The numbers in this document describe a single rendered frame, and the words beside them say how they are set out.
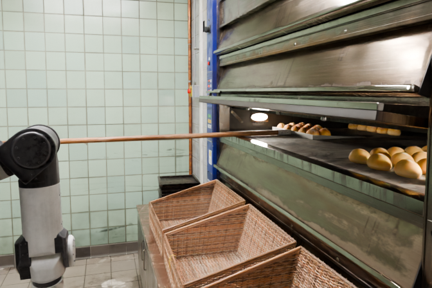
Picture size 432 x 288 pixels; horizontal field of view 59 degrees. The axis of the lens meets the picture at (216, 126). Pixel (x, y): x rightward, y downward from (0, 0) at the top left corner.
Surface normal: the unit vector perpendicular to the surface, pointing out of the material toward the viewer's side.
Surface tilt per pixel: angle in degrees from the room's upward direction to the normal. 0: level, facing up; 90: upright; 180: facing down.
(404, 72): 70
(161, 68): 90
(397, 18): 90
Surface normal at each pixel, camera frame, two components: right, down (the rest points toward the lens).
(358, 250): -0.90, -0.32
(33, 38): 0.27, 0.08
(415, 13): -0.96, 0.03
